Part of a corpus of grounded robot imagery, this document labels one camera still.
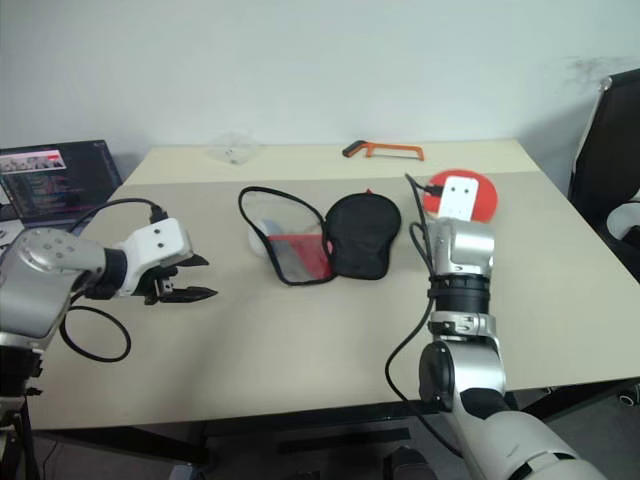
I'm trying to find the black robot torso side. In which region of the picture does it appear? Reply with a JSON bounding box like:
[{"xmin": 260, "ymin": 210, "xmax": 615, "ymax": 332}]
[{"xmin": 0, "ymin": 343, "xmax": 47, "ymax": 480}]

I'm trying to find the black office chair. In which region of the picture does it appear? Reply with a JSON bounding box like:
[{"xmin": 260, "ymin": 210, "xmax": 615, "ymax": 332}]
[{"xmin": 566, "ymin": 67, "xmax": 640, "ymax": 284}]

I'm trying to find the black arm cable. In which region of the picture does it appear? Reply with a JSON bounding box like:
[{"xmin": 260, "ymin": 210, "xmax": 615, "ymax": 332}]
[
  {"xmin": 59, "ymin": 198, "xmax": 167, "ymax": 362},
  {"xmin": 384, "ymin": 173, "xmax": 464, "ymax": 459}
]

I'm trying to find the black paddle case clear side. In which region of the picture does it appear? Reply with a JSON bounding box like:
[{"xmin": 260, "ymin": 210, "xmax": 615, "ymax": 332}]
[{"xmin": 237, "ymin": 185, "xmax": 404, "ymax": 288}]

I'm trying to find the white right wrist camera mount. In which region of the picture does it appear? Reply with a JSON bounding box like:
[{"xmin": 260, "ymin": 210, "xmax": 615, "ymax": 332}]
[{"xmin": 438, "ymin": 175, "xmax": 481, "ymax": 223}]

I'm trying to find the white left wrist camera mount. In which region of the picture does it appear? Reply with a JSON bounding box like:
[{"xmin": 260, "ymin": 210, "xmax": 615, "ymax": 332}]
[{"xmin": 118, "ymin": 217, "xmax": 194, "ymax": 297}]

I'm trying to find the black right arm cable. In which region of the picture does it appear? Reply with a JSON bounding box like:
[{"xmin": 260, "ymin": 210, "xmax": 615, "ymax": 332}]
[{"xmin": 384, "ymin": 173, "xmax": 464, "ymax": 459}]

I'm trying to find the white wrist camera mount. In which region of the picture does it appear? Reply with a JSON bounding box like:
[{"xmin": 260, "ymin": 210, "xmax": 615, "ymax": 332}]
[
  {"xmin": 118, "ymin": 217, "xmax": 194, "ymax": 297},
  {"xmin": 438, "ymin": 175, "xmax": 481, "ymax": 223}
]

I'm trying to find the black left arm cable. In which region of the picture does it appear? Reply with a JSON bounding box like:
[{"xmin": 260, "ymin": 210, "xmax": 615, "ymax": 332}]
[{"xmin": 59, "ymin": 198, "xmax": 167, "ymax": 362}]

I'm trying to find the red round plate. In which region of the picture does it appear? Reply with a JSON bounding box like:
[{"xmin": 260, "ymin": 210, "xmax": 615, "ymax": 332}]
[{"xmin": 422, "ymin": 169, "xmax": 500, "ymax": 224}]

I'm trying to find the orange hacksaw black handle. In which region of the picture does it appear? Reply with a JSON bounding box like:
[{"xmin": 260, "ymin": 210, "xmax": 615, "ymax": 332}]
[{"xmin": 341, "ymin": 139, "xmax": 427, "ymax": 163}]

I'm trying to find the open laptop computer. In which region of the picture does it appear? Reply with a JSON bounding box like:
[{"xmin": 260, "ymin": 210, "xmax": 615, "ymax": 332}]
[{"xmin": 0, "ymin": 139, "xmax": 125, "ymax": 232}]

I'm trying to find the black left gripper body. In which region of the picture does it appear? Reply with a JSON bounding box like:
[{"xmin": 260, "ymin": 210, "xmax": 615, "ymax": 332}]
[{"xmin": 141, "ymin": 254, "xmax": 198, "ymax": 306}]

